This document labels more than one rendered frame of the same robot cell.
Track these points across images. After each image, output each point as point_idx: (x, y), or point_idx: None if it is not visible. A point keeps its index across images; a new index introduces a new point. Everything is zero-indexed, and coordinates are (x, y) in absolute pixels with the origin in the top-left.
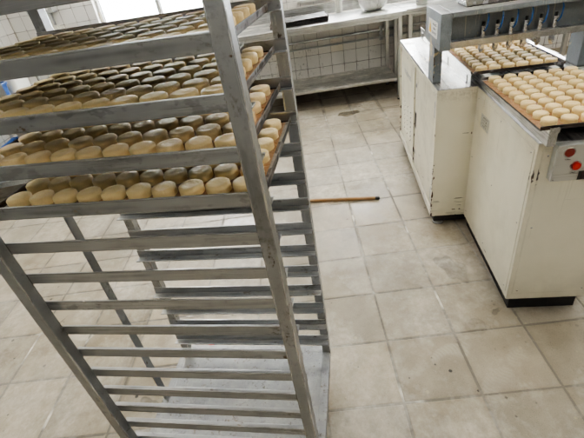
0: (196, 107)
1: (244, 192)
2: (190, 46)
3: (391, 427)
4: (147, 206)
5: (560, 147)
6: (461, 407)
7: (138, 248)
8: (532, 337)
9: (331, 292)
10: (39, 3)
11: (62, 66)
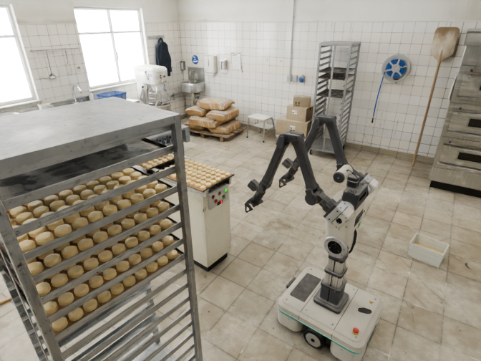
0: (169, 230)
1: (181, 255)
2: (171, 211)
3: (206, 351)
4: (145, 281)
5: (210, 195)
6: (222, 321)
7: (137, 306)
8: (224, 277)
9: (122, 319)
10: (123, 215)
11: (124, 236)
